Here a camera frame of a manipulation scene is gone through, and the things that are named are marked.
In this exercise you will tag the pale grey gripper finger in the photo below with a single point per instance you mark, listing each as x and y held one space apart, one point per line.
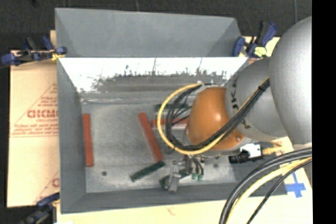
174 184
174 166

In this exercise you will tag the red-brown flat block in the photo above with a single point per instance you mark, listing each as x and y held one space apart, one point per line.
88 139
150 136

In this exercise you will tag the grey metal bin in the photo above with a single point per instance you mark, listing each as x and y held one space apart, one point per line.
118 139

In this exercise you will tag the brown cardboard board, red print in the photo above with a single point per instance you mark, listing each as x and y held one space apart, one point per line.
32 123

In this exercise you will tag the black cylinder on white bracket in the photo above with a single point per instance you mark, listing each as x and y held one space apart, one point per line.
249 152

